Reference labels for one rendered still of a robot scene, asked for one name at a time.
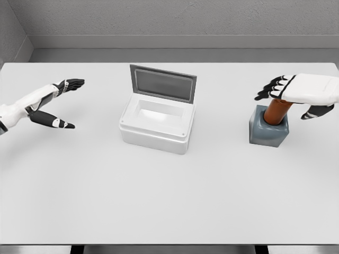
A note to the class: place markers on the grey-blue square holder block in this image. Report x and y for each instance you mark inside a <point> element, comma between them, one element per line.
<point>267,135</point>

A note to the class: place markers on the white open box body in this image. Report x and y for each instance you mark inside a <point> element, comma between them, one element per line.
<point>156,132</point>

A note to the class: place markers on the brown cylinder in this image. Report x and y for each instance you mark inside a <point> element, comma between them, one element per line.
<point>275,112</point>

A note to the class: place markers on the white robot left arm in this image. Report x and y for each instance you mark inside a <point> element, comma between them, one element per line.
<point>5,115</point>

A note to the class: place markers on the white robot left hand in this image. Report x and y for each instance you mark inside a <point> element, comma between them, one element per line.
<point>29,101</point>

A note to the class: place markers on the grey hinged box lid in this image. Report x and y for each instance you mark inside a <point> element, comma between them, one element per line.
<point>162,83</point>

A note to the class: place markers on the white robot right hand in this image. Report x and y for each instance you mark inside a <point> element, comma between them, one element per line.
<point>310,88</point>

